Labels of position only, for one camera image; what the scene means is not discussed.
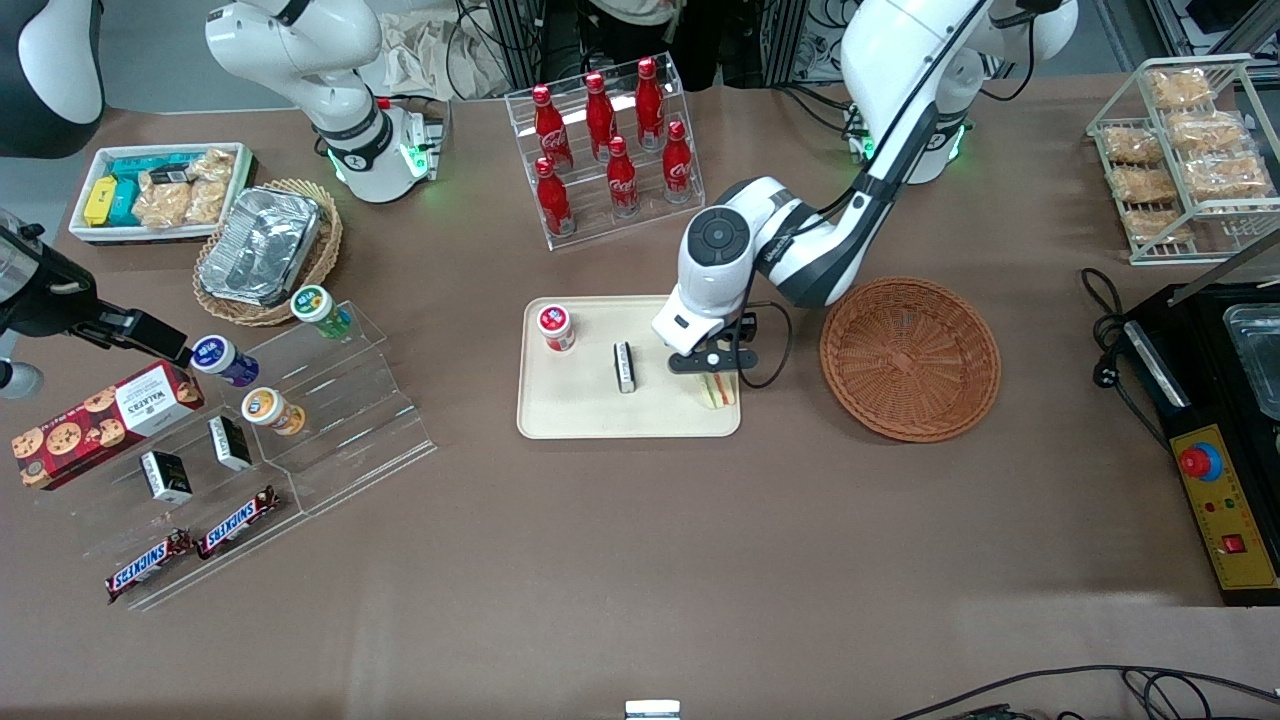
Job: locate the grey-white right gripper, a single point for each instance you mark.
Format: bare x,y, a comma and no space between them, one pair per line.
48,297

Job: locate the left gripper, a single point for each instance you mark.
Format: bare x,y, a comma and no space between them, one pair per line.
747,332

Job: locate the triangle sandwich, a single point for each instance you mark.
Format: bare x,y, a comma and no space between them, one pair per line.
718,392

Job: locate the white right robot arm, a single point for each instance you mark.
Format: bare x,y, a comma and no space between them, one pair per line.
300,50

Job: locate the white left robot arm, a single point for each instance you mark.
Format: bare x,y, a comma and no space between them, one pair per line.
900,60

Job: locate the beige plastic tray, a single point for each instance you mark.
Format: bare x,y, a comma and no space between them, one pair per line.
580,400

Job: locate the aluminium foil tray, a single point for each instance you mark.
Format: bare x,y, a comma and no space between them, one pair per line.
260,245

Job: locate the brown round wicker basket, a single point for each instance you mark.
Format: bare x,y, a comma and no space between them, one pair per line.
910,360

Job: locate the light oval wicker basket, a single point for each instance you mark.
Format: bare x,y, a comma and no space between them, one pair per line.
325,245

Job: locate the purple cup blue lid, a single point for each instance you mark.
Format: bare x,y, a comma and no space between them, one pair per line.
222,360

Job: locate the small black box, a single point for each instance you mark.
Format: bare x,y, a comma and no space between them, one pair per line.
166,477
625,367
229,443

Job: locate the red Walkers cookie box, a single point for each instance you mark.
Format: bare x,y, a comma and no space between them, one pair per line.
100,425

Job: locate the white plastic bin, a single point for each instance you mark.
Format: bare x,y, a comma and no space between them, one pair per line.
90,235

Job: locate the clear bag of snacks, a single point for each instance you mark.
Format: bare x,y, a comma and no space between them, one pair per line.
210,190
162,205

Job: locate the short teal box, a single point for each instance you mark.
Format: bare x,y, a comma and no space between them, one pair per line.
125,203

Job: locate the yellow small box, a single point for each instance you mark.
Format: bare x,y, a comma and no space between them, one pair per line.
99,202

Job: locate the orange cup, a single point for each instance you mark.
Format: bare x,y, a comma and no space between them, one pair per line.
270,410

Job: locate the clear acrylic bottle rack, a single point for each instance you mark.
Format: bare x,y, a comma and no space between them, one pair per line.
690,205

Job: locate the red lid white cup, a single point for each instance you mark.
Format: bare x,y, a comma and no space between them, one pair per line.
556,325

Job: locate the long teal box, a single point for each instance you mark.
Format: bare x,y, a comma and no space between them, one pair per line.
140,165

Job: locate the green lid cup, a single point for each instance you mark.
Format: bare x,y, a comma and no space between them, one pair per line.
318,308

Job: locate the red cola bottle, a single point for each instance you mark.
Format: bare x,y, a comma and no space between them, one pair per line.
553,135
678,172
554,205
601,118
650,105
622,185

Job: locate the Snickers chocolate bar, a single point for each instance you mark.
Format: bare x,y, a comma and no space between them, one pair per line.
238,522
148,566

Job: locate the clear acrylic stepped display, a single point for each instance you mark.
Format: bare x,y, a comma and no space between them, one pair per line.
350,420

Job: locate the small silver white device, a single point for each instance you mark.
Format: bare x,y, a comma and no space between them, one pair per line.
652,710

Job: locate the person torso clothing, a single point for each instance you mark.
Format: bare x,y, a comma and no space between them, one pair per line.
635,10

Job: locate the crumpled beige paper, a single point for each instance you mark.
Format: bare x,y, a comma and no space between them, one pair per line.
430,55

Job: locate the bagged bread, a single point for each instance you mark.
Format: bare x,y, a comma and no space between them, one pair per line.
1225,177
1145,184
1178,87
1155,225
1132,145
1205,130

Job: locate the black control box yellow panel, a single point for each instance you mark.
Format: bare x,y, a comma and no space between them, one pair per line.
1200,400

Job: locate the red emergency stop button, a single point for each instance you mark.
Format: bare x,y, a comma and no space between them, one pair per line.
1200,461

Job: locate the steel pan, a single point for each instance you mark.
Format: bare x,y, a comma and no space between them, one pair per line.
1258,350

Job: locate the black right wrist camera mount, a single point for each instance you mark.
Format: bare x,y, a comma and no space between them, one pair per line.
45,295

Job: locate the aluminium frame rack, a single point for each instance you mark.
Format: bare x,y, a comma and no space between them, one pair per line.
1200,25

